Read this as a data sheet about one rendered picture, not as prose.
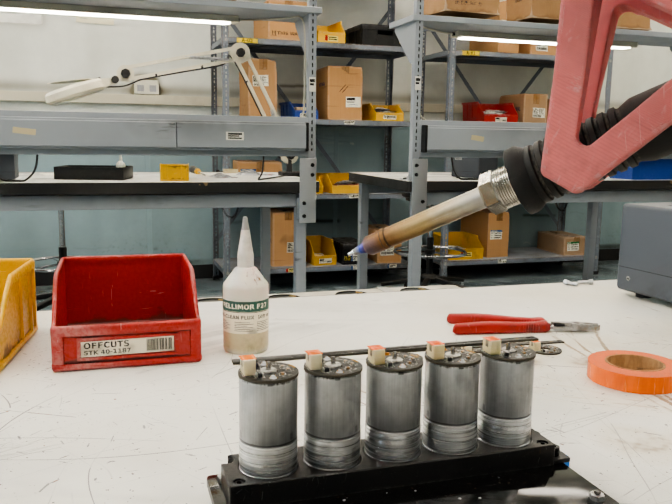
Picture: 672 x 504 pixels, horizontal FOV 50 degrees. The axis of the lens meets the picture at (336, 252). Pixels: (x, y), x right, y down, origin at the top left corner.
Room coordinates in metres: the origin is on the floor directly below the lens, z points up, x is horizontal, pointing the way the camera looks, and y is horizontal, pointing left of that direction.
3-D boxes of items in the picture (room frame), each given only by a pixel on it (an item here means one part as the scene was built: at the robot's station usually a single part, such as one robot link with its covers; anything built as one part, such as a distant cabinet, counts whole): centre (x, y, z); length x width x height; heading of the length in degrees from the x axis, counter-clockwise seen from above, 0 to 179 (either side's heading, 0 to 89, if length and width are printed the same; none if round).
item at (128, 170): (2.62, 0.88, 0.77); 0.24 x 0.16 x 0.04; 94
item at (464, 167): (3.01, -0.57, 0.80); 0.15 x 0.12 x 0.10; 37
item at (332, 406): (0.30, 0.00, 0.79); 0.02 x 0.02 x 0.05
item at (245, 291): (0.52, 0.07, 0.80); 0.03 x 0.03 x 0.10
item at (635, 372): (0.47, -0.20, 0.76); 0.06 x 0.06 x 0.01
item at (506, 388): (0.32, -0.08, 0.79); 0.02 x 0.02 x 0.05
